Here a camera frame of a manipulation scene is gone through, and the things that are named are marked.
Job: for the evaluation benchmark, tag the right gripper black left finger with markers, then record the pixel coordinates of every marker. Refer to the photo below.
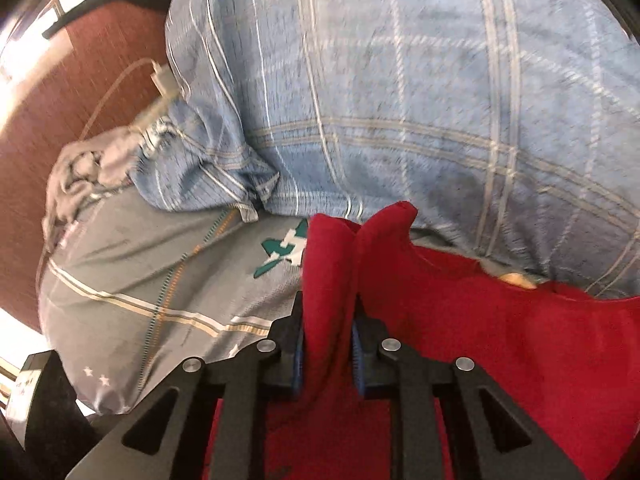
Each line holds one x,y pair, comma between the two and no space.
203,420

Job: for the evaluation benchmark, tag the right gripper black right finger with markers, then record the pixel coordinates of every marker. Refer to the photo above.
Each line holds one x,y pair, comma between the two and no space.
449,420

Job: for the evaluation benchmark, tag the red knit sweater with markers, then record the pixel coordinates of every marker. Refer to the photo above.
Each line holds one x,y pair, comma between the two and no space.
569,360

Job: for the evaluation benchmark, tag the grey patterned bed sheet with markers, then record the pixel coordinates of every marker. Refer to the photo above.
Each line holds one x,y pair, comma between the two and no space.
131,291

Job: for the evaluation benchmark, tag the grey crumpled garment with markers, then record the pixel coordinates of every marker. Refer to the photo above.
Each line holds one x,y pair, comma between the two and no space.
85,171

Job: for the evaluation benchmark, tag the beige power strip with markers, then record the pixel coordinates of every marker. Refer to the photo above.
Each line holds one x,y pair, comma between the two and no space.
151,113

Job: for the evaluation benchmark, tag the blue plaid pillow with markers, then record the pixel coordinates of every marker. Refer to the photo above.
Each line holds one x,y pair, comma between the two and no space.
511,125

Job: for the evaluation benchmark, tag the red-brown headboard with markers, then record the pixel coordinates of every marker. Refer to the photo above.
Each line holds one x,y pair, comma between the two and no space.
96,73

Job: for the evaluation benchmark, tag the white phone charger plug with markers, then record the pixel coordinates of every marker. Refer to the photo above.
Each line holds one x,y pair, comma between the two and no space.
164,80

